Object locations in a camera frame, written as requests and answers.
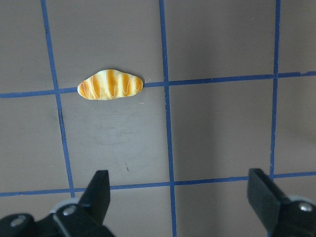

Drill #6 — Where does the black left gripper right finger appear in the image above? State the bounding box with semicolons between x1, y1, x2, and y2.
247;168;316;237

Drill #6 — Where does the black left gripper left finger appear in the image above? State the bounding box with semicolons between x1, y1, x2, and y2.
0;170;114;237

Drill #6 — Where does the toy croissant bread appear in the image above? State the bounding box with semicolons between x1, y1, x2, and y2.
77;69;144;100

